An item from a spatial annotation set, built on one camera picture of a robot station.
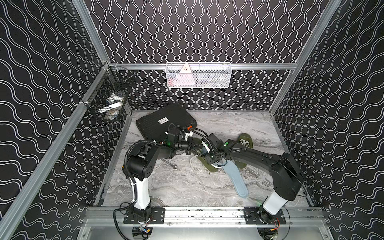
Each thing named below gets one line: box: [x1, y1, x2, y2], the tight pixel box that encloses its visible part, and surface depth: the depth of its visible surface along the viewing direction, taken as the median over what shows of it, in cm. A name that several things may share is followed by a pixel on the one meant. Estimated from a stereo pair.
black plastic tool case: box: [135, 102, 198, 143], surface depth 106 cm
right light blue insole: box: [223, 159, 249, 198], surface depth 87 cm
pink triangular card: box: [173, 63, 195, 86], surface depth 91 cm
